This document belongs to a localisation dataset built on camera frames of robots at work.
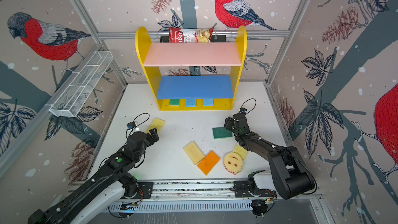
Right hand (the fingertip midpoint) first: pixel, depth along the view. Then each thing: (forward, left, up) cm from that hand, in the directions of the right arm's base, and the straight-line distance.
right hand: (227, 122), depth 92 cm
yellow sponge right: (-15, -7, -6) cm, 17 cm away
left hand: (-12, +42, +8) cm, 45 cm away
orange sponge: (-22, +11, -6) cm, 25 cm away
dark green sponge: (-4, +4, -5) cm, 7 cm away
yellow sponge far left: (-1, +44, -1) cm, 44 cm away
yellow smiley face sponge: (-22, -2, -4) cm, 22 cm away
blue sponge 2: (+18, +13, -3) cm, 22 cm away
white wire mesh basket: (+2, +77, +28) cm, 82 cm away
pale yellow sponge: (-17, +19, -4) cm, 26 cm away
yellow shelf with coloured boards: (+43, +26, -1) cm, 50 cm away
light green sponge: (+16, +36, -1) cm, 39 cm away
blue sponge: (+17, +25, -2) cm, 30 cm away
